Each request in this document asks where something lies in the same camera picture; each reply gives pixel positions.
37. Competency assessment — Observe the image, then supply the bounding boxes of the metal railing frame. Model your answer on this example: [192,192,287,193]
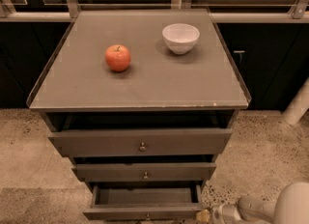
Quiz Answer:
[1,0,309,23]

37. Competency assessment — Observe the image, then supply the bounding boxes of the grey drawer cabinet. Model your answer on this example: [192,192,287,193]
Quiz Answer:
[26,8,252,183]

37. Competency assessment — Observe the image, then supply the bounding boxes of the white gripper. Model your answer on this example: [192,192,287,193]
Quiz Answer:
[196,204,241,224]

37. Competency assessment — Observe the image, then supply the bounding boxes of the grey middle drawer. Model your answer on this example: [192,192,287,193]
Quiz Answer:
[72,162,216,182]

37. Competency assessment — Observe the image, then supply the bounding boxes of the grey top drawer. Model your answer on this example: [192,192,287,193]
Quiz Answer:
[49,128,232,157]

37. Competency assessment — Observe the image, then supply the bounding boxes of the grey drawer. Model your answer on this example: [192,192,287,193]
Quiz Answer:
[84,182,204,221]
[72,162,216,182]
[49,128,232,157]

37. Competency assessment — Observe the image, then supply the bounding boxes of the white ceramic bowl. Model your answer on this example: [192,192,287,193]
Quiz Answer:
[162,23,200,55]

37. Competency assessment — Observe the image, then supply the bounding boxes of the grey bottom drawer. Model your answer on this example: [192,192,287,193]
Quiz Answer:
[84,182,204,221]

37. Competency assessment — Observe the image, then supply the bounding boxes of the red apple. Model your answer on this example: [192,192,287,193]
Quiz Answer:
[105,44,131,72]

